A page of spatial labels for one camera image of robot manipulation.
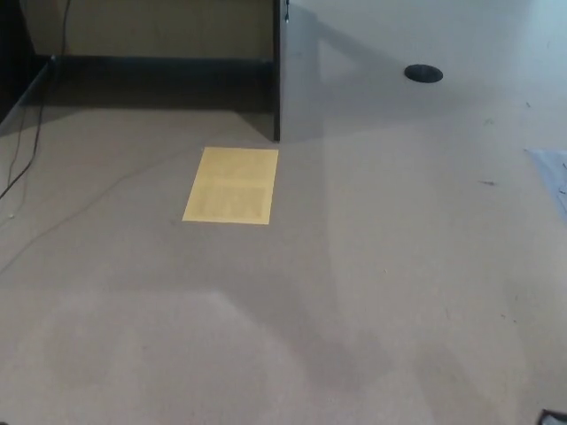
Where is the black power cable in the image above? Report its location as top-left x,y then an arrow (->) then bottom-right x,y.
0,0 -> 74,200

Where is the grey desk side panel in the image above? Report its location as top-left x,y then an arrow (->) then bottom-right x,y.
274,0 -> 328,143

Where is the clear plastic sheet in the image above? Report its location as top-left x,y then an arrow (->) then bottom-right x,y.
524,148 -> 567,210

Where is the black round floor cover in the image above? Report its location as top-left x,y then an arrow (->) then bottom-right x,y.
403,64 -> 445,83

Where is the tan wooden desk back panel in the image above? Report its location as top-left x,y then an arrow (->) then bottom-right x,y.
20,0 -> 276,59

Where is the black cabinet with grey base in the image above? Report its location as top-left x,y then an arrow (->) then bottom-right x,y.
0,0 -> 59,128

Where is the thin grey floor cable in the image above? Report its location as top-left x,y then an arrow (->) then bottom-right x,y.
0,148 -> 206,274

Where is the yellow paper sheet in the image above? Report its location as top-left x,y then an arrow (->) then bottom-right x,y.
182,146 -> 280,226

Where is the thin black cable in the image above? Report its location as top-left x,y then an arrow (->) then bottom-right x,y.
7,104 -> 31,183

